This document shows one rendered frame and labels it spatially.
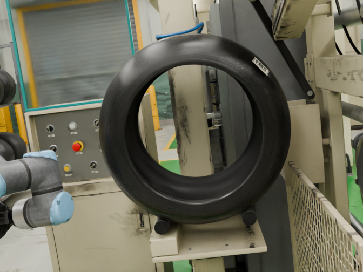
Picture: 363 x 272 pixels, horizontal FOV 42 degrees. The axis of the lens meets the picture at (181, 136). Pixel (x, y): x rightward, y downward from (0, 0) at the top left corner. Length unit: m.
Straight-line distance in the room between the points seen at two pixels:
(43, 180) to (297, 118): 0.92
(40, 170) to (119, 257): 1.09
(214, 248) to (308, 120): 0.59
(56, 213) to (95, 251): 1.02
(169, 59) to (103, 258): 1.28
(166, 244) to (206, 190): 0.29
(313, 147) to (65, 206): 0.91
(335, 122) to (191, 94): 0.54
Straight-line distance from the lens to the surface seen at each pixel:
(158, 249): 1.54
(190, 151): 1.82
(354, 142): 2.46
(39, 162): 1.38
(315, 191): 1.39
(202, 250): 1.56
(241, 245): 1.56
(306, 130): 1.77
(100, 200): 2.28
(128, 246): 2.34
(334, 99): 1.80
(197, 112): 1.79
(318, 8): 1.65
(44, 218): 1.41
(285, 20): 1.56
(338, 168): 1.85
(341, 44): 5.19
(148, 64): 1.38
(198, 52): 1.37
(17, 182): 1.34
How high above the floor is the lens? 1.41
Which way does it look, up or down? 9 degrees down
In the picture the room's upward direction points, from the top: 7 degrees counter-clockwise
